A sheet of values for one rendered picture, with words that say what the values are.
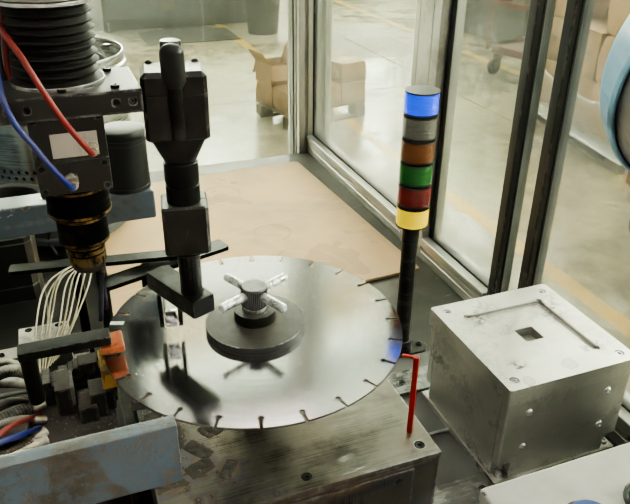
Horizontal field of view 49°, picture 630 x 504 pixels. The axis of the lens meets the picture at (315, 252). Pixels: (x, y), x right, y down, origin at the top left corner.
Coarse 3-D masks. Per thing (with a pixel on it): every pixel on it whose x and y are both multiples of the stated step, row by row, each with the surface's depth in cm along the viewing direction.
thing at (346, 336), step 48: (144, 288) 85; (288, 288) 86; (336, 288) 86; (144, 336) 76; (192, 336) 77; (336, 336) 77; (384, 336) 77; (144, 384) 69; (192, 384) 69; (240, 384) 69; (288, 384) 69; (336, 384) 70
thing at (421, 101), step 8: (408, 88) 89; (416, 88) 89; (424, 88) 89; (432, 88) 89; (408, 96) 88; (416, 96) 87; (424, 96) 87; (432, 96) 87; (408, 104) 88; (416, 104) 87; (424, 104) 87; (432, 104) 88; (408, 112) 89; (416, 112) 88; (424, 112) 88; (432, 112) 88
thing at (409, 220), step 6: (396, 210) 97; (402, 210) 95; (408, 210) 94; (414, 210) 94; (420, 210) 94; (426, 210) 95; (396, 216) 97; (402, 216) 95; (408, 216) 95; (414, 216) 95; (420, 216) 95; (426, 216) 96; (396, 222) 97; (402, 222) 96; (408, 222) 95; (414, 222) 95; (420, 222) 95; (426, 222) 96; (402, 228) 96; (408, 228) 96; (414, 228) 95; (420, 228) 96
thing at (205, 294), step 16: (160, 272) 73; (176, 272) 74; (192, 272) 68; (160, 288) 72; (176, 288) 71; (192, 288) 69; (160, 304) 73; (176, 304) 71; (192, 304) 68; (208, 304) 70; (160, 320) 74
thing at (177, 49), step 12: (168, 48) 55; (180, 48) 55; (168, 60) 55; (180, 60) 55; (168, 72) 55; (180, 72) 55; (168, 84) 56; (180, 84) 56; (168, 96) 57; (180, 96) 57; (180, 108) 57; (180, 120) 58; (180, 132) 58
